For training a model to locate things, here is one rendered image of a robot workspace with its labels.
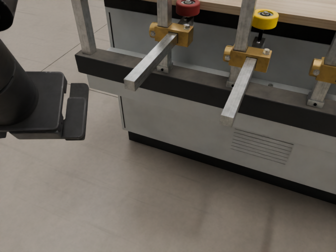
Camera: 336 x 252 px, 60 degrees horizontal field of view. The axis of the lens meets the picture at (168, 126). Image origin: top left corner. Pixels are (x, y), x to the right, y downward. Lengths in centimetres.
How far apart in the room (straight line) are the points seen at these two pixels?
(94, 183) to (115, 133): 38
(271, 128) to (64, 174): 110
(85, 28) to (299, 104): 76
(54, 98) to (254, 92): 76
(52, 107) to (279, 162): 127
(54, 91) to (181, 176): 131
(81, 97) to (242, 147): 117
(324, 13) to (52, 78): 90
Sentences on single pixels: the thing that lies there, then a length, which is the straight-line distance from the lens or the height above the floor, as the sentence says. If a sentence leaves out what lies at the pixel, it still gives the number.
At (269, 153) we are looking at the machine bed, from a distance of 144.
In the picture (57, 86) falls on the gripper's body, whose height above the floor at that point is 108.
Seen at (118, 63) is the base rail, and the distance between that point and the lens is 111.
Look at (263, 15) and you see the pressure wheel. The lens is 99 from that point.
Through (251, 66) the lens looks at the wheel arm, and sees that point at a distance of 87.
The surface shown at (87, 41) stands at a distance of 116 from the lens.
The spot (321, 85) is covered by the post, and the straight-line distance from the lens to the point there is 95.
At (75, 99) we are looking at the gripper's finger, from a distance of 33.
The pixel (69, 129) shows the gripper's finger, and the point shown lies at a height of 104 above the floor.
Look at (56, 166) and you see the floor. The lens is 174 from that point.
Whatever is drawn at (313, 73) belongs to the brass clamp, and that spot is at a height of 81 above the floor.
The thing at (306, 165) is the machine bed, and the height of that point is 23.
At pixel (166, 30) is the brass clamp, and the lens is 96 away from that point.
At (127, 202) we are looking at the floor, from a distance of 150.
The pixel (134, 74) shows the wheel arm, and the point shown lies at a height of 85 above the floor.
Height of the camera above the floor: 125
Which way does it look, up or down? 42 degrees down
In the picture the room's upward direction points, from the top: straight up
